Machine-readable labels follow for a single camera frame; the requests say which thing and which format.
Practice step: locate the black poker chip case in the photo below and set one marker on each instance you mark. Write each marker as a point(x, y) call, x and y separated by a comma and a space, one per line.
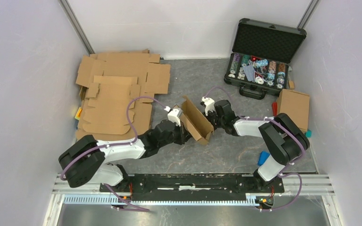
point(260, 56)

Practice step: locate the orange yellow block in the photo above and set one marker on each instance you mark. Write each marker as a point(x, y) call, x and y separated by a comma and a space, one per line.
point(78, 114)

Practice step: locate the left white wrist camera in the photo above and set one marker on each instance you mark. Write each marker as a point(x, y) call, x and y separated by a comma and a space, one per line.
point(174, 116)

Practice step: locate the small brown wooden block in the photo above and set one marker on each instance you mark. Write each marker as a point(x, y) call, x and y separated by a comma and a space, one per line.
point(291, 85)

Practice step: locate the stack of flat cardboard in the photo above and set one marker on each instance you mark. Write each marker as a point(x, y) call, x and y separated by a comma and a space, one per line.
point(116, 89)

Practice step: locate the cardboard box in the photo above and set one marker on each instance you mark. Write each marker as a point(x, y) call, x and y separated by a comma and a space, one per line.
point(195, 122)
point(296, 106)

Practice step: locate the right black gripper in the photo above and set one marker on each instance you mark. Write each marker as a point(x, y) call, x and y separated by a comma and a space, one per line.
point(209, 115)

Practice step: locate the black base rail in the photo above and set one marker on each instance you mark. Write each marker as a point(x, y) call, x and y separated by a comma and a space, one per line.
point(193, 187)

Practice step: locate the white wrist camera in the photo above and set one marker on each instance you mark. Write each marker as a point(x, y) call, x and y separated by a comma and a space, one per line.
point(208, 103)
point(174, 116)

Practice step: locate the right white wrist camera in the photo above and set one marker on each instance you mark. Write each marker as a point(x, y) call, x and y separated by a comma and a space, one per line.
point(208, 103)

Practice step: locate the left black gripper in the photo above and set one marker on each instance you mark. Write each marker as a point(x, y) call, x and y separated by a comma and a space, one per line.
point(185, 135)

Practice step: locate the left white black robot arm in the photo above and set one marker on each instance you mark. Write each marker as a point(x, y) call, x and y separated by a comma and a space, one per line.
point(91, 160)

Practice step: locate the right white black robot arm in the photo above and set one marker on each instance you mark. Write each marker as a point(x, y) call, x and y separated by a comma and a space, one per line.
point(285, 141)

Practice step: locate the red object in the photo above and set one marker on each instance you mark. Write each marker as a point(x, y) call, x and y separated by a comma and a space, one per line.
point(274, 107)

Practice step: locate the blue block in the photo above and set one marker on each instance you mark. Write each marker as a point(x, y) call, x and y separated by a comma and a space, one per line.
point(263, 156)

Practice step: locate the folded cardboard box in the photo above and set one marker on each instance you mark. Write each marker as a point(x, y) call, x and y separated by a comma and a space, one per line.
point(296, 106)

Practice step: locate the teal cube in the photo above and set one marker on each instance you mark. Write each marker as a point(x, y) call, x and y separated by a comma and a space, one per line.
point(308, 133)

